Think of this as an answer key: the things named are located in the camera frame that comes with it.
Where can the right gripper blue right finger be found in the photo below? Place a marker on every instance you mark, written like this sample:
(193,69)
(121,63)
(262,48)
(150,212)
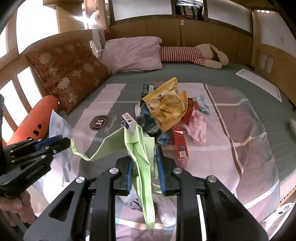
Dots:
(161,172)

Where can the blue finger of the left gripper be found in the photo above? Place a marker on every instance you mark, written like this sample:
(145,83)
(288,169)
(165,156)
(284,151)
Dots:
(47,142)

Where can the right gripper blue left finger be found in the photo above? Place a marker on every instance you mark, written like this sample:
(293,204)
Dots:
(129,176)

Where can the light green plastic bag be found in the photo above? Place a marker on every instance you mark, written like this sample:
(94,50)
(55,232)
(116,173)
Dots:
(141,149)

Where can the red cigarette carton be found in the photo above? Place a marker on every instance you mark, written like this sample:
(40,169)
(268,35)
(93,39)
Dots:
(180,142)

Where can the white plastic bag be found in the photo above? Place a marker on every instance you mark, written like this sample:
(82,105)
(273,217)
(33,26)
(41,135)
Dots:
(165,206)

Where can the yellow chip bag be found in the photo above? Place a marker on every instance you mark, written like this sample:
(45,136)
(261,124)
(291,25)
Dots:
(166,104)

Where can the person's left hand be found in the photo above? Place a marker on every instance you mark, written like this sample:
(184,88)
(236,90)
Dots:
(20,205)

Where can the orange carrot plush pillow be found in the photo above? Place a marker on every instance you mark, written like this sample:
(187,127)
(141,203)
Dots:
(36,123)

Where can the pink crumpled wrapper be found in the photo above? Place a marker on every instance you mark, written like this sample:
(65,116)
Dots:
(197,128)

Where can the white blue toothpaste box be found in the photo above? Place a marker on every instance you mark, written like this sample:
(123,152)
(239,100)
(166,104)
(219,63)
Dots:
(128,122)

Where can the dark green snack bag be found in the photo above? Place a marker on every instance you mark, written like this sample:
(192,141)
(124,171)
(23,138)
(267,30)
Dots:
(146,89)

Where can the pink grey patchwork blanket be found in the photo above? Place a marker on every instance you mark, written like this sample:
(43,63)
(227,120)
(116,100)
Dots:
(236,151)

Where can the brown floral cushion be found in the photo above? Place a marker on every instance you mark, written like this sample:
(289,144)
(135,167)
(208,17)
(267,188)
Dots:
(69,71)

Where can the pink pillow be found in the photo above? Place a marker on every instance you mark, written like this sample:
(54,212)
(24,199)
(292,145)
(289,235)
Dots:
(134,54)

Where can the striped plush doll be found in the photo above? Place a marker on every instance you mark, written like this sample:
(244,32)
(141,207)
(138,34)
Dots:
(206,55)

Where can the white flat board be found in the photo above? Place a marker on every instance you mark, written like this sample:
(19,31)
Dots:
(260,82)

